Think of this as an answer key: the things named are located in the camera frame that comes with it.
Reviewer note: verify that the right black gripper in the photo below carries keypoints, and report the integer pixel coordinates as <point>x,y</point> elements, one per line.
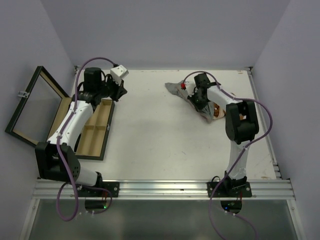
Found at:
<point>198,106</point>

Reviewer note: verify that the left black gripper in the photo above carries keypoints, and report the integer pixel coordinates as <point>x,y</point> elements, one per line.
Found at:
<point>120,90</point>

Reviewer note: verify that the grey striped underwear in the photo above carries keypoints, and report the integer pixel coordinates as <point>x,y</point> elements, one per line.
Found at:
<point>208,112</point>

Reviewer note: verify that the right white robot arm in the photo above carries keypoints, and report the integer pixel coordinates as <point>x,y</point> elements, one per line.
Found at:
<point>241,126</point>

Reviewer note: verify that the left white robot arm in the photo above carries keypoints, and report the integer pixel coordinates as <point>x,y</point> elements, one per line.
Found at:
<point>56,157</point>

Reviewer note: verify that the orange underwear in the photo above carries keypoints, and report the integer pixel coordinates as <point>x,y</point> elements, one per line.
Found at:
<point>218,112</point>

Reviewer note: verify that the wooden compartment organizer box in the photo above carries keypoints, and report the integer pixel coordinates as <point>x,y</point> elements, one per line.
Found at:
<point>87,131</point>

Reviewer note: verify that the glass box lid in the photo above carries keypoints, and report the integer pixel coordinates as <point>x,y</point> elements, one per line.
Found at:
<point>35,118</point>

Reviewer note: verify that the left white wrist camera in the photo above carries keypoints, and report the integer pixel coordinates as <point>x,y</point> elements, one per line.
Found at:
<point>118,73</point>

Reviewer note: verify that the white wall latch clip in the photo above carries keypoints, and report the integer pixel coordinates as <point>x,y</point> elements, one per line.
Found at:
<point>23,94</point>

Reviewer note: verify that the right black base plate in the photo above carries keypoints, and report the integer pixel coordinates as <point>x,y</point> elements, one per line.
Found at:
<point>216,188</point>

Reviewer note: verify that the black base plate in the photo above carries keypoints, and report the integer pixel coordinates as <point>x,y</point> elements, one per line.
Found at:
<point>216,188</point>
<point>88,192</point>

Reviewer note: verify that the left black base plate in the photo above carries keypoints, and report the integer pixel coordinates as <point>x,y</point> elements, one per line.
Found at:
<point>88,192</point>

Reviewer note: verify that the aluminium mounting rail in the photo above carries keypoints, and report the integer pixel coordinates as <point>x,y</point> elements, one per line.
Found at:
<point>197,190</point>

